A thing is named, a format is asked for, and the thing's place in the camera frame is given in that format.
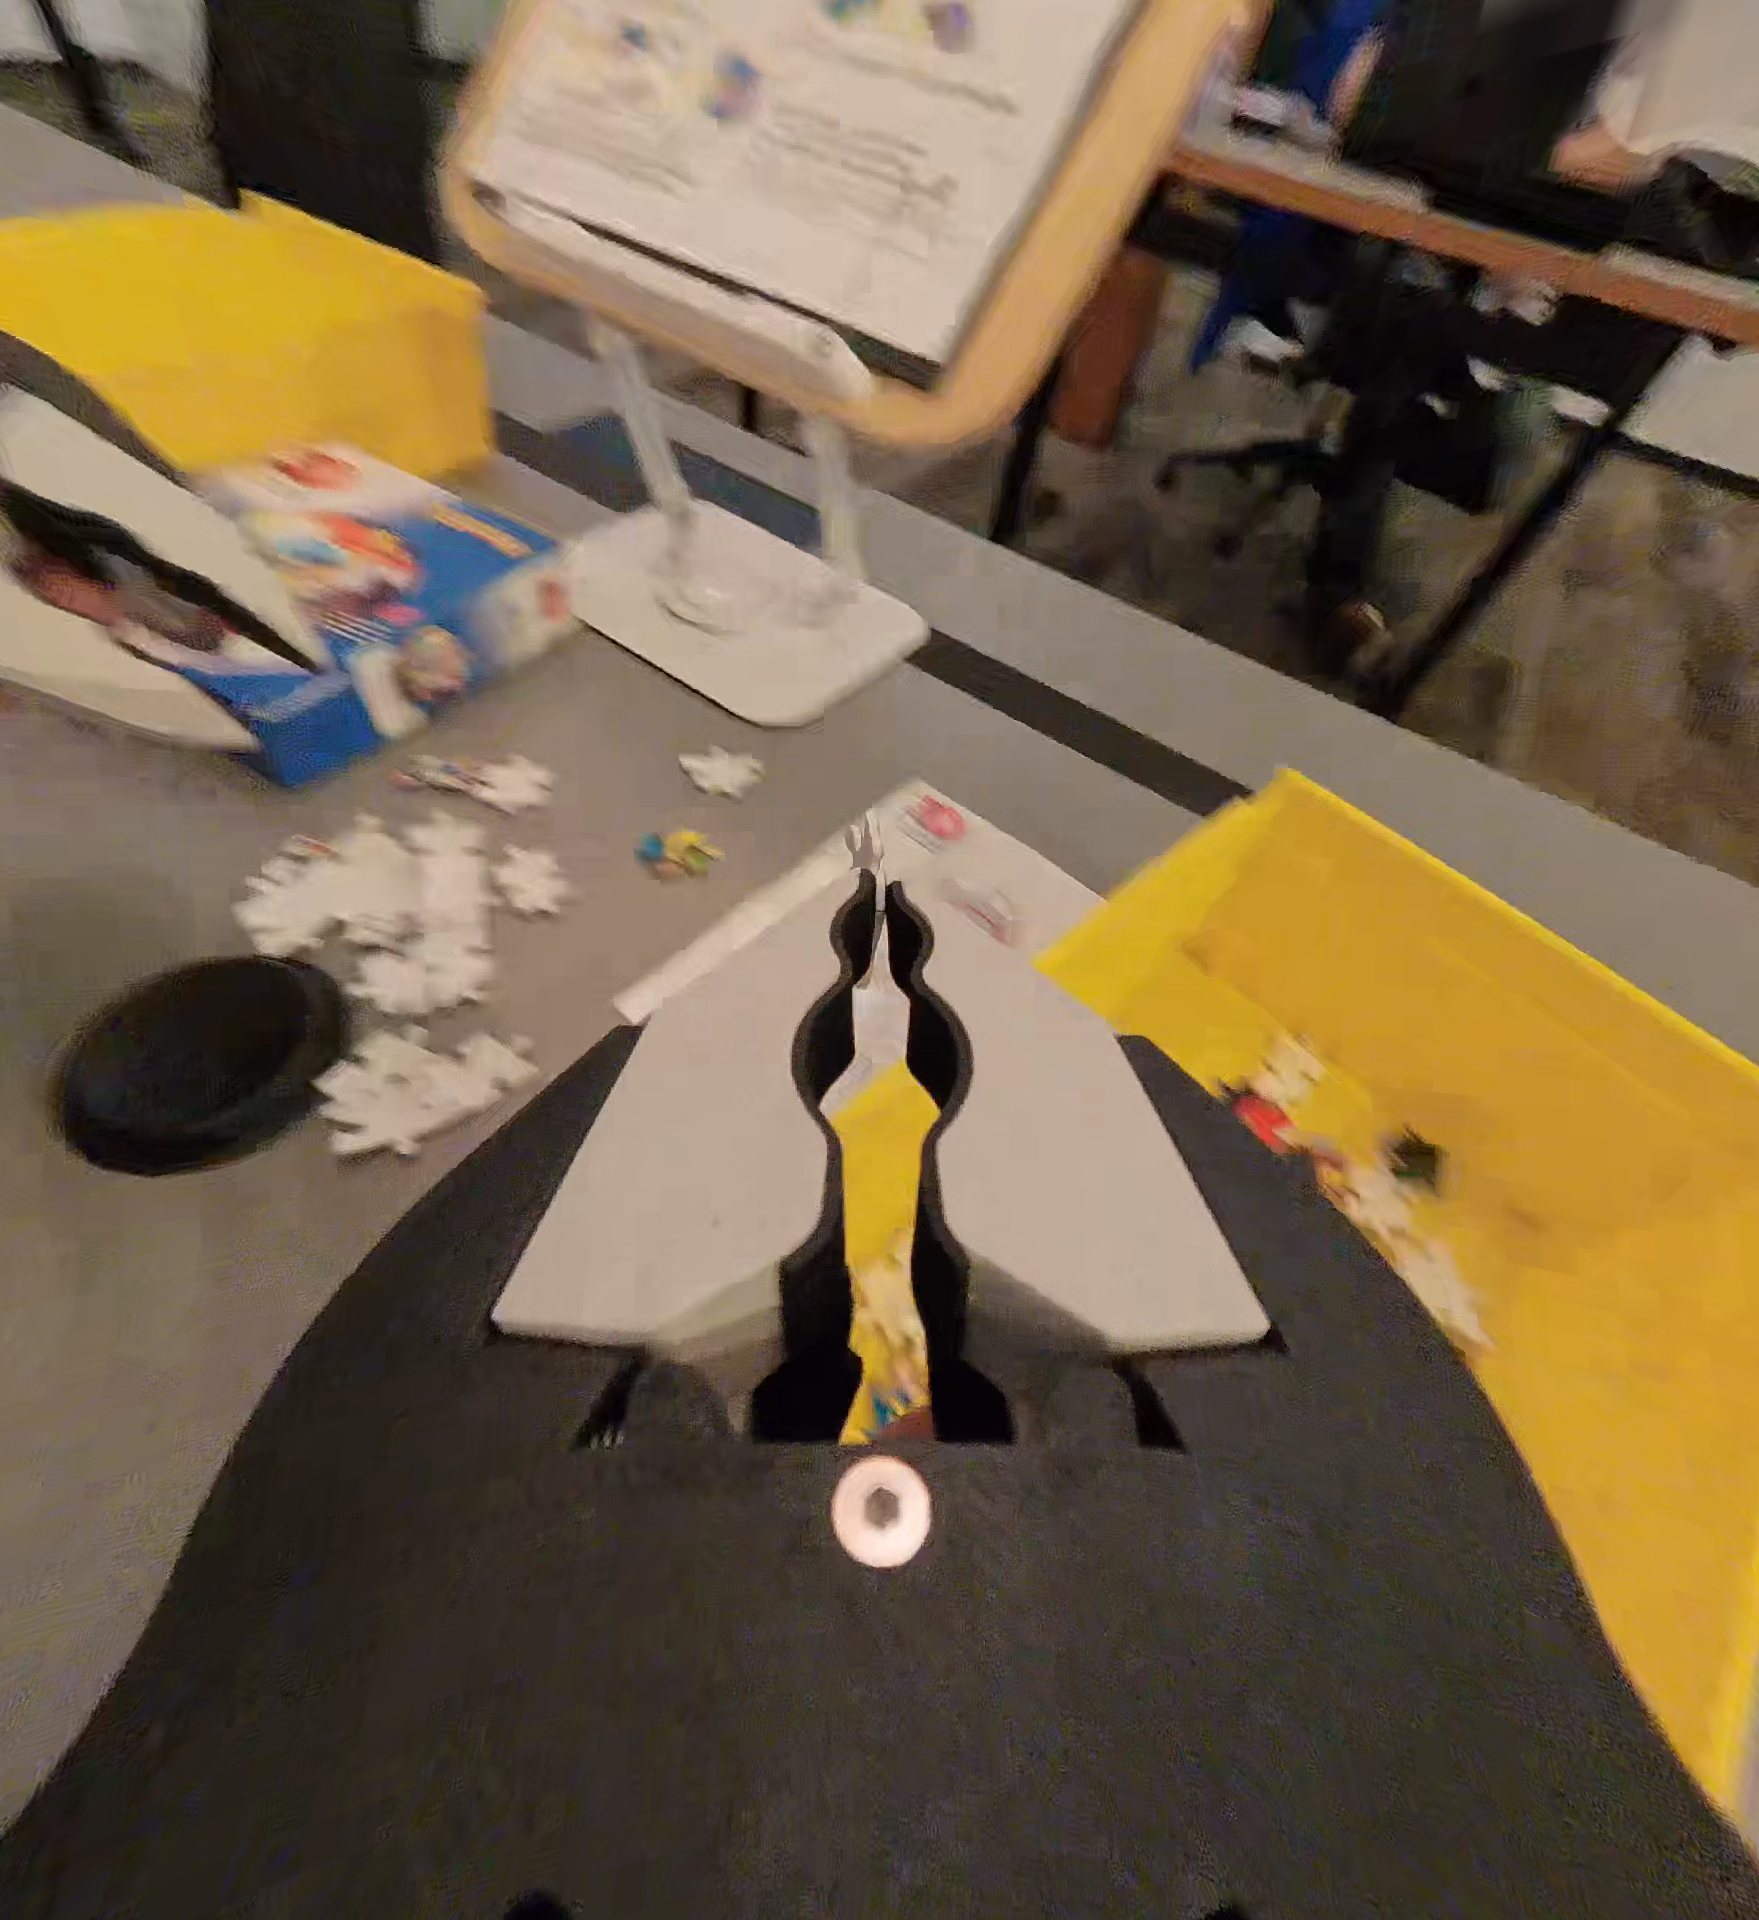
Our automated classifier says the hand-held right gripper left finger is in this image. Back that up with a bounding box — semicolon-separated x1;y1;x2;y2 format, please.
490;866;884;1444

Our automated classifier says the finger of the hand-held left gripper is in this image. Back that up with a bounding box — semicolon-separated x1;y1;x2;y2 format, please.
0;509;265;754
0;383;332;676

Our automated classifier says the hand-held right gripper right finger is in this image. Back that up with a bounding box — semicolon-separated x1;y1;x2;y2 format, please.
883;877;1278;1444

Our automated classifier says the heap of puzzle pieces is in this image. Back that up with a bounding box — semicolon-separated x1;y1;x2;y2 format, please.
849;1033;1497;1444

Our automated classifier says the group of face-down puzzle pieces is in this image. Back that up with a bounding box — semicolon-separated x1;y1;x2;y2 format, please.
230;749;580;1160

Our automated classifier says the black round ball stand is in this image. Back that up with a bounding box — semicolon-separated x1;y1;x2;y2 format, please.
55;959;355;1181

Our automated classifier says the yellow plastic bin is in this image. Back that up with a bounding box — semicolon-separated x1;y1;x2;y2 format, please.
0;193;497;487
822;770;1759;1821

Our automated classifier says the blue puzzle box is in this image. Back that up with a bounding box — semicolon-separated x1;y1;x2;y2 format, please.
180;441;584;791

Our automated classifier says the person's left hand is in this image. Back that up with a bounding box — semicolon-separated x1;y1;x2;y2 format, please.
11;553;123;624

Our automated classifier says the white instruction leaflet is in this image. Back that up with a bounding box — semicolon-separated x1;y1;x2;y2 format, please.
610;779;1108;1033

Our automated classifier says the black high-back chair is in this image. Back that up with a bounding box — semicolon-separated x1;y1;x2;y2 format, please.
203;0;443;261

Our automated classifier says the black office chair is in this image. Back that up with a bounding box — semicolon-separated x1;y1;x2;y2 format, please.
1151;241;1510;559

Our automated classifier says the printed instruction sheet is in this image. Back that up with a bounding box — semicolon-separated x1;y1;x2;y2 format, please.
470;0;1148;366

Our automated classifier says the light wooden board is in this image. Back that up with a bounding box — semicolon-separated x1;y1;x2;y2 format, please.
437;0;1274;456

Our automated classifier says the black bag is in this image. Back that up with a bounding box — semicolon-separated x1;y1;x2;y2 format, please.
1628;150;1759;293

